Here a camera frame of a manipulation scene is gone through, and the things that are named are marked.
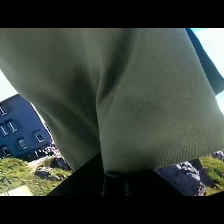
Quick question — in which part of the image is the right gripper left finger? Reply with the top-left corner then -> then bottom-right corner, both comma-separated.
48,152 -> 116,197

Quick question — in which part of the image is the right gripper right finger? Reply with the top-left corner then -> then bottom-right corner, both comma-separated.
114,169 -> 184,197

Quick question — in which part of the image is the olive green garment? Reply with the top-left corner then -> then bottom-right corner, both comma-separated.
0,27 -> 224,178

